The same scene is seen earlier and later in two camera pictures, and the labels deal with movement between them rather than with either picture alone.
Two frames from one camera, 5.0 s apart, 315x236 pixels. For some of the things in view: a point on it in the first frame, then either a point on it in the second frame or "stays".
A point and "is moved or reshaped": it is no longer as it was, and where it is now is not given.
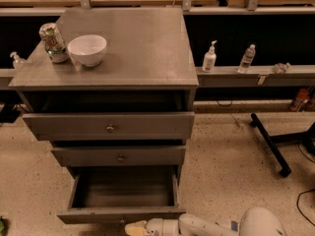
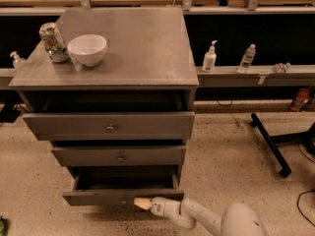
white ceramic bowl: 89,49 stays
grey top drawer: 110,126 stays
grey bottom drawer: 106,195 is moved or reshaped
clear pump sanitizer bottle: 17,60 stays
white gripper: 157,227 -> 158,206
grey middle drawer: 121,155 stays
